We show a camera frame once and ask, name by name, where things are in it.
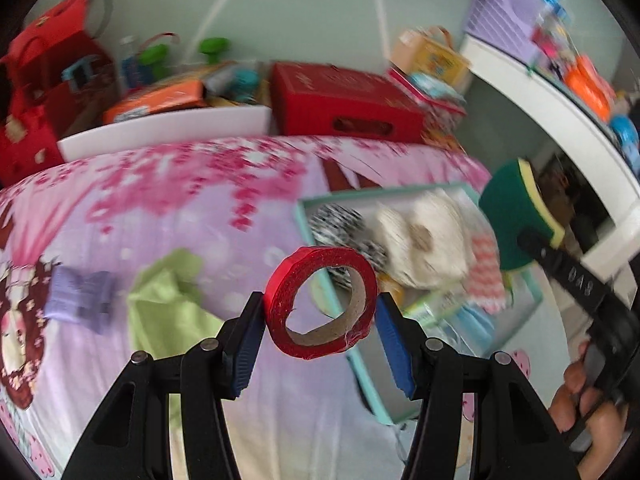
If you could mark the teal toy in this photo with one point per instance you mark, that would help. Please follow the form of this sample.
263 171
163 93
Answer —
246 85

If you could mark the person's right hand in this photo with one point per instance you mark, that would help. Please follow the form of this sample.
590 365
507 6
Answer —
600 440

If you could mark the pink white fuzzy sock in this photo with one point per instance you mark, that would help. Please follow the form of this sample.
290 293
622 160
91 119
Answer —
485 270

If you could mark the red white patterned box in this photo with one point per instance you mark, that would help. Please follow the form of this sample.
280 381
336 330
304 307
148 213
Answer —
440 110

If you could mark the leopard print scrunchie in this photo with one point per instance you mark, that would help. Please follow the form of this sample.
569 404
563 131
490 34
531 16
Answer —
335 220

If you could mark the green tissue packet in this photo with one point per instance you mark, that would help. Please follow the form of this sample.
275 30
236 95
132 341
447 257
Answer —
435 307

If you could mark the yellow carton box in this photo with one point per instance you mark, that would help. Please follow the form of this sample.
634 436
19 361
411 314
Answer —
435 57

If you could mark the orange cardboard box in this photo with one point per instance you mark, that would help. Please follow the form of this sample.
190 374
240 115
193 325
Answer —
155 102

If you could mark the white storage box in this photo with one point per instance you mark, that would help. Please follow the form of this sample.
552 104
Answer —
165 130

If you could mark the large yellow green sponge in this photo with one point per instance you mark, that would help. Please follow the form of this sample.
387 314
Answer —
505 210

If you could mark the small red handbag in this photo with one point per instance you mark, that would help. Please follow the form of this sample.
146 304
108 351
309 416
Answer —
25 145

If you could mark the blue phone holder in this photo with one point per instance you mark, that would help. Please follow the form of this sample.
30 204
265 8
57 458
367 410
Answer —
80 74

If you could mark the light green cloth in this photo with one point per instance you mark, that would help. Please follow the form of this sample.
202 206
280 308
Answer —
165 305

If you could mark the grey small box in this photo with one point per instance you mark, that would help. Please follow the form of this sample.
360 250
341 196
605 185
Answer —
220 81

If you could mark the red cardboard box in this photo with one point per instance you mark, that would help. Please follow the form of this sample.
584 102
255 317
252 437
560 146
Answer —
340 95

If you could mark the blue bottle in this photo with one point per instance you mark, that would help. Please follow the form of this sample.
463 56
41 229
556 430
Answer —
129 67

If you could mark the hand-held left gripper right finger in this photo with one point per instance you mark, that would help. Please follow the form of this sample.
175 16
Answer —
397 350

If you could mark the pink printed bedsheet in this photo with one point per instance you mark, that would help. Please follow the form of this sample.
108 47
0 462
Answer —
150 200

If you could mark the white desk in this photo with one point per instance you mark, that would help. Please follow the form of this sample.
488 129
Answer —
550 120

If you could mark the white tray with teal rim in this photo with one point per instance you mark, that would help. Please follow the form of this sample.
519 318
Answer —
350 200

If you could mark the large red handbag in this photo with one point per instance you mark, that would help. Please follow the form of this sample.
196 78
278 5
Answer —
55 60

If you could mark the red tape roll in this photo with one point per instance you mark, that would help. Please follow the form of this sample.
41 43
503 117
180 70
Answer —
280 280

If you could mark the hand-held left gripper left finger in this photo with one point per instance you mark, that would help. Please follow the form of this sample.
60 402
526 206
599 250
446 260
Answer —
245 355

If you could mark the green dumbbell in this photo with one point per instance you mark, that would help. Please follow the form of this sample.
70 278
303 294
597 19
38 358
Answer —
214 50
155 55

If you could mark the orange container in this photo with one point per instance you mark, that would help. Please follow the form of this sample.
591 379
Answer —
590 85

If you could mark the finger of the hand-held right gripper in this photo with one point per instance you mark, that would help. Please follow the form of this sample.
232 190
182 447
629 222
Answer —
540 250

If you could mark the purple hair claw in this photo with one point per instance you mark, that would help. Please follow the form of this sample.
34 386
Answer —
80 300

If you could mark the blue round container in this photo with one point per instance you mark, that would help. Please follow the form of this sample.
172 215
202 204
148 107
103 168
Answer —
627 132

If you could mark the purple basket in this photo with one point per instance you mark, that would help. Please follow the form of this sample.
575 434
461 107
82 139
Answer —
505 15

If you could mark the wet wipes pack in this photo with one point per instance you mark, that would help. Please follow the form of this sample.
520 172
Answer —
432 86

